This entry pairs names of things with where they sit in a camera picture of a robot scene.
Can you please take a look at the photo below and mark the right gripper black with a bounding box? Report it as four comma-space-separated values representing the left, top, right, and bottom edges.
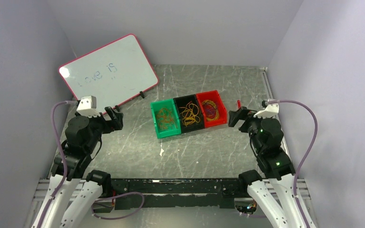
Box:
228, 105, 273, 153

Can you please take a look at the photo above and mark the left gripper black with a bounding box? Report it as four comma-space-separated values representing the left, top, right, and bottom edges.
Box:
82, 105, 123, 152

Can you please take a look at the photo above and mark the black plastic bin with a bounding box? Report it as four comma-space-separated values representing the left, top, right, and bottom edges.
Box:
173, 94, 205, 133

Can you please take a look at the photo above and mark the green plastic bin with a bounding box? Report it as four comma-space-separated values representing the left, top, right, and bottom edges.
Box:
150, 99, 181, 139

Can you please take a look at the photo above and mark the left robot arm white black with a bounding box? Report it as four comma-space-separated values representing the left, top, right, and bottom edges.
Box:
32, 107, 124, 228

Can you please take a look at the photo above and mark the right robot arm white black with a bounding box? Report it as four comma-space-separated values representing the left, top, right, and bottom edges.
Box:
228, 106, 316, 228

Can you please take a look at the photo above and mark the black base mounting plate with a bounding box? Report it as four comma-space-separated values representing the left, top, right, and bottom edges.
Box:
95, 178, 255, 212

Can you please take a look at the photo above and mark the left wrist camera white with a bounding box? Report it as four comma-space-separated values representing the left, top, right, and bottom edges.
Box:
76, 95, 99, 118

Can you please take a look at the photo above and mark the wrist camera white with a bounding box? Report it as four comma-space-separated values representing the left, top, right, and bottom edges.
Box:
254, 101, 279, 118
76, 95, 99, 118

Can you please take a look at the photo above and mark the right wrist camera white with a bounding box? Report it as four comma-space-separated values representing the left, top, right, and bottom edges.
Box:
254, 101, 279, 118

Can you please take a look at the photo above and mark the yellow cable in red bin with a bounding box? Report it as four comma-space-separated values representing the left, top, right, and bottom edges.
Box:
202, 100, 220, 123

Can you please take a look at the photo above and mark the whiteboard with pink frame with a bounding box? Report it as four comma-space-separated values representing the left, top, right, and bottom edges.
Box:
58, 34, 159, 113

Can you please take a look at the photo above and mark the aluminium rail frame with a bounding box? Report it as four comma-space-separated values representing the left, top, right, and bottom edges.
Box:
29, 173, 315, 228

